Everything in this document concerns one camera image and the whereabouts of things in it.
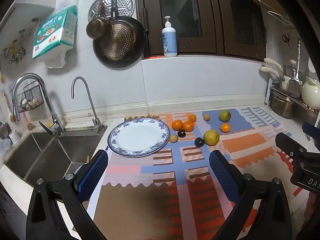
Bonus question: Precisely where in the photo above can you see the teal paper towel pack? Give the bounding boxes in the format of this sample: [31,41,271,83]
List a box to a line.
[32,5,78,69]

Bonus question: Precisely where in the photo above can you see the white pump soap bottle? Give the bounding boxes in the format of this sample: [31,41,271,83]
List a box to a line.
[161,16,178,57]

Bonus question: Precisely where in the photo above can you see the black wire basket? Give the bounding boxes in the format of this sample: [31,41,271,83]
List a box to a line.
[16,84,45,112]

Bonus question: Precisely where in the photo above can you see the white wire hanger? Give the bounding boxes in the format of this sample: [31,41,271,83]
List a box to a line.
[267,10,296,27]

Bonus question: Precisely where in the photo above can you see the blue rimmed white plate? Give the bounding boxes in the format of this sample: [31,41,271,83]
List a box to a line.
[108,118,170,157]

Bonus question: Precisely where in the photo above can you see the steel cooking pot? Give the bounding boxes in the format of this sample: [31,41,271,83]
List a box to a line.
[270,90,297,120]

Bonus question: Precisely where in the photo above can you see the perforated dark frying pan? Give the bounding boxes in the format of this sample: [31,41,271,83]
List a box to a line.
[93,0,146,69]

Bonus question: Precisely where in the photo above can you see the dark brown window frame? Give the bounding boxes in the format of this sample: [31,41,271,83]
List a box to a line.
[134,0,267,61]

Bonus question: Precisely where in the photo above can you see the patterned orange blue placemat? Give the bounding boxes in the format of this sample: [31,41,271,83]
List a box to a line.
[72,107,305,240]

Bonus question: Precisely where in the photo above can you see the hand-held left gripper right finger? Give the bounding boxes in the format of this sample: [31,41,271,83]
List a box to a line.
[209,150,292,240]

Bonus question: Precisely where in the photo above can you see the white handled knife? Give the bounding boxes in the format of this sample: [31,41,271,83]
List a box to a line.
[264,58,283,71]
[259,66,281,79]

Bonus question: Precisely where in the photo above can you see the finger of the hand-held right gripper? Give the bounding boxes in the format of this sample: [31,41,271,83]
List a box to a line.
[275,132,307,157]
[302,122,320,141]

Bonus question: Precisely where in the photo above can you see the black scissors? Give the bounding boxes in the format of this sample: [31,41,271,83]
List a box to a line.
[282,33,292,49]

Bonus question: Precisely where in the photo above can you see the knife rack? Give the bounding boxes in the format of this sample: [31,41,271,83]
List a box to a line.
[265,78,285,105]

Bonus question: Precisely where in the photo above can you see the large yellow green fruit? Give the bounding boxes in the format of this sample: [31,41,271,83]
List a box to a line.
[203,129,220,146]

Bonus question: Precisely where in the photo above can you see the small copper pot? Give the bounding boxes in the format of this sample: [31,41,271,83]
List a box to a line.
[86,1,112,40]

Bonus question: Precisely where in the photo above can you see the small white cup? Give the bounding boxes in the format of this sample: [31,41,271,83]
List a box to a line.
[9,129,20,144]

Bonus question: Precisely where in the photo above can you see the clear plastic bag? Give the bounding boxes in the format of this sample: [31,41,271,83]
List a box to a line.
[0,138,12,160]

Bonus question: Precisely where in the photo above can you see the round steel steamer plate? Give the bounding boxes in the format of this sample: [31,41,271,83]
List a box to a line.
[88,0,135,23]

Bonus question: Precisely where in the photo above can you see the white ceramic jar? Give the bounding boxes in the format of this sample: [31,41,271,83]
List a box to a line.
[301,78,320,111]

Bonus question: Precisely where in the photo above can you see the steel ladle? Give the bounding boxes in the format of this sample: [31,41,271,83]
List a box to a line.
[286,39,303,98]

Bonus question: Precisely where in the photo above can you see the lidded steel pot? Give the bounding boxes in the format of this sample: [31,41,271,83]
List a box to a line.
[282,59,303,78]

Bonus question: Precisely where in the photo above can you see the yellow scrub brush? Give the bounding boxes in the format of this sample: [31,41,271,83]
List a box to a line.
[2,94,15,123]

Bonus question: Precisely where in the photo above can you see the steel kitchen sink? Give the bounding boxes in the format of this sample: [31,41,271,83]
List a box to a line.
[4,132,104,192]

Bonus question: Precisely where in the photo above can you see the large chrome faucet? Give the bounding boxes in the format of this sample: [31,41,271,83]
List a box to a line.
[12,73,66,136]

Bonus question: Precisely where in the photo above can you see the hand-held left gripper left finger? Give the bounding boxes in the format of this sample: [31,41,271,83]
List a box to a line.
[26,149,109,240]

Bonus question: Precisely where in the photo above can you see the slim gooseneck faucet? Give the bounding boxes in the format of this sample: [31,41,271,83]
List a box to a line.
[71,76,108,133]

